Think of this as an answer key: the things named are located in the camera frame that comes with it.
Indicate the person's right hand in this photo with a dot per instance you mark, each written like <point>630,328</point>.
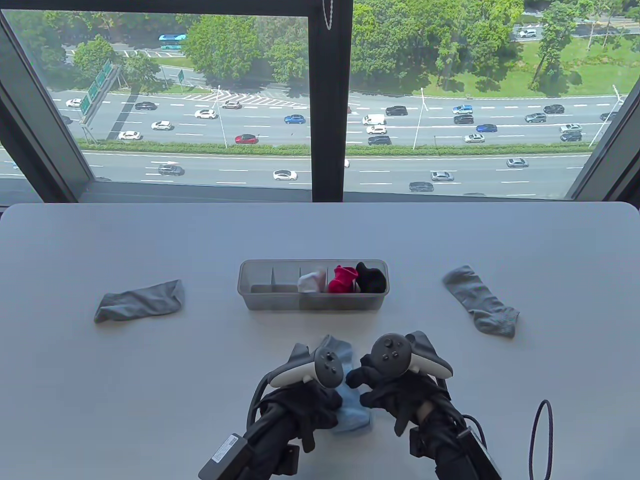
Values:
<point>410,400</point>

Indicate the person's left hand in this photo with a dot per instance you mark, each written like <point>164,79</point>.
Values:
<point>300,410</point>

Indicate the grey hand controller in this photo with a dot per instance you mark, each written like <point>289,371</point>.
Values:
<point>390,352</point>
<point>327,367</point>

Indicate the light blue sock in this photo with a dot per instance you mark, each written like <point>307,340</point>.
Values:
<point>352,417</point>
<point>345,350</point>

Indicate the black sock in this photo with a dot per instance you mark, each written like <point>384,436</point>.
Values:
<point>376,285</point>
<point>367,272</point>

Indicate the grey sock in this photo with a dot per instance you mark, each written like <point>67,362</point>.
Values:
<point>140,300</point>
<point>475,297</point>

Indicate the white sock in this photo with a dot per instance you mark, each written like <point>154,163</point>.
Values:
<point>320,277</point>
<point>306,284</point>

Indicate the black left forearm module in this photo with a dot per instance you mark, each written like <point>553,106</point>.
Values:
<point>225,457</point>

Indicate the black right forearm module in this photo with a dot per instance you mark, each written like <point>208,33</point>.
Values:
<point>482,455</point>

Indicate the clear plastic divided organizer box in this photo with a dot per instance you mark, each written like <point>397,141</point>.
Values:
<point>280,300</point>

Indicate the green road sign gantry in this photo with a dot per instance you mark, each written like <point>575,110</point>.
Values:
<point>95,87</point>

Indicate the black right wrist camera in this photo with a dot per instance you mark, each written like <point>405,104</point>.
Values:
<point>420,442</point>

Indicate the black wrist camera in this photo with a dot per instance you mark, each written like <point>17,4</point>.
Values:
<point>420,442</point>
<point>289,460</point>

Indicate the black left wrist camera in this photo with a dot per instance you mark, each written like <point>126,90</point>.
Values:
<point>289,460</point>

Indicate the dark window frame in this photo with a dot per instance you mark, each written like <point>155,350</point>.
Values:
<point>327,100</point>

